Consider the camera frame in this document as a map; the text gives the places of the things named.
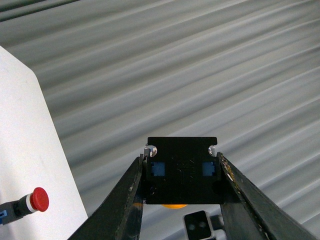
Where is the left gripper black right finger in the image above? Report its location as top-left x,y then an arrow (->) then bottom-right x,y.
217,152 -> 316,240

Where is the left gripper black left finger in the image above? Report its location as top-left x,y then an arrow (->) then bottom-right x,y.
69,156 -> 143,240

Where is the yellow push button switch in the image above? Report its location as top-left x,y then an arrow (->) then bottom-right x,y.
143,136 -> 224,205

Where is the grey curtain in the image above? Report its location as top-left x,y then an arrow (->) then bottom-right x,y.
0,0 -> 320,236

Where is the black white camera box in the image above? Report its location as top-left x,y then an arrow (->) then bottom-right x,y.
183,210 -> 226,240

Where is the red push button switch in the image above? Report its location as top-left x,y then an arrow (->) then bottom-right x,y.
0,187 -> 50,225

